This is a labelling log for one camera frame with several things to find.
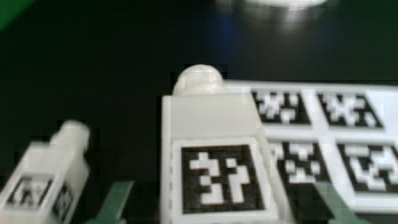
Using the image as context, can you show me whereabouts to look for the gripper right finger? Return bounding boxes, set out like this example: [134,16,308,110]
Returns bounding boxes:
[296,183,372,224]

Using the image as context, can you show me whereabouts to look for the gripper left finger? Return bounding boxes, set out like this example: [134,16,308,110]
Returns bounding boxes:
[84,181,136,224]

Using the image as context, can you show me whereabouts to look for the white table leg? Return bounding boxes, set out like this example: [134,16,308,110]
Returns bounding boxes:
[0,120,91,224]
[161,64,281,224]

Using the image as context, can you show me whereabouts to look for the white tag sheet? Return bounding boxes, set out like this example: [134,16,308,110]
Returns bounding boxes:
[228,81,398,215]

